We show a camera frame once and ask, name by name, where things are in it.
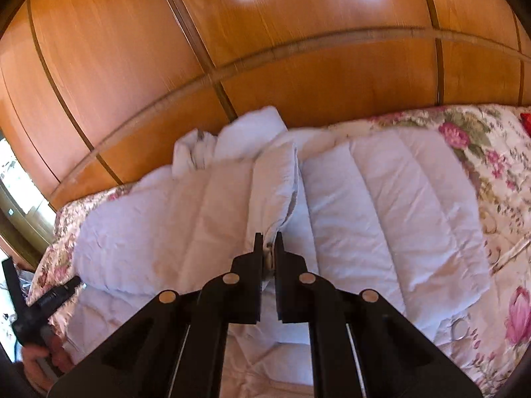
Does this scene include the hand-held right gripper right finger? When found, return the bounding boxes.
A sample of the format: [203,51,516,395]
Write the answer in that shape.
[274,232,484,398]

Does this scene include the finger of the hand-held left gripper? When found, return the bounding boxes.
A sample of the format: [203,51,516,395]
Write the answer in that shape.
[1,258,28,324]
[28,276,81,313]

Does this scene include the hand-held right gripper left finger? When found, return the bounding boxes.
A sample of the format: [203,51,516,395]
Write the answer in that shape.
[47,232,265,398]

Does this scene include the white quilt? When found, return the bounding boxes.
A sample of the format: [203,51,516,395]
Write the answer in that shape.
[68,105,493,386]

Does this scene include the person's left hand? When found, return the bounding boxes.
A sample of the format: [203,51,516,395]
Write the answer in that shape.
[21,332,74,393]

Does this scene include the glass panel door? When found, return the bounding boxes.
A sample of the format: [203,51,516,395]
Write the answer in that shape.
[0,133,57,258]

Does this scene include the floral bedspread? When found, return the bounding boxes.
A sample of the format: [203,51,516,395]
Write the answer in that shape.
[27,103,531,398]

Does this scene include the wooden headboard wall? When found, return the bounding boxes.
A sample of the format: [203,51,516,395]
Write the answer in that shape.
[0,0,531,212]

